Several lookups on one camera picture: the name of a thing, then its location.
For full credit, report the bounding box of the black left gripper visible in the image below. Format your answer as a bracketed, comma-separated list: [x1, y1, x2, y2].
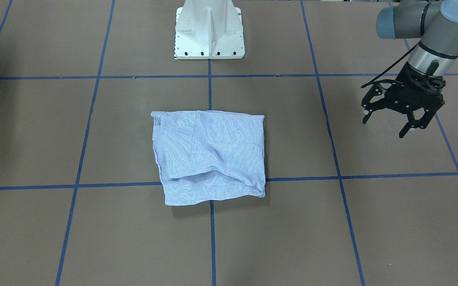
[361, 63, 445, 138]

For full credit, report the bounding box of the light blue striped shirt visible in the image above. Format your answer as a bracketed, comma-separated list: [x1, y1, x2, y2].
[151, 110, 266, 206]

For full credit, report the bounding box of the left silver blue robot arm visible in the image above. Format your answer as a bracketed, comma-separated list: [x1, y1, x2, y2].
[361, 0, 458, 138]

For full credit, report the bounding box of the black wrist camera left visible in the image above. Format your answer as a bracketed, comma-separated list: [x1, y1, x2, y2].
[405, 76, 446, 100]

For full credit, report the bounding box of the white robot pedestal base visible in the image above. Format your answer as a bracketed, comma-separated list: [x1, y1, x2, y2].
[173, 0, 246, 60]

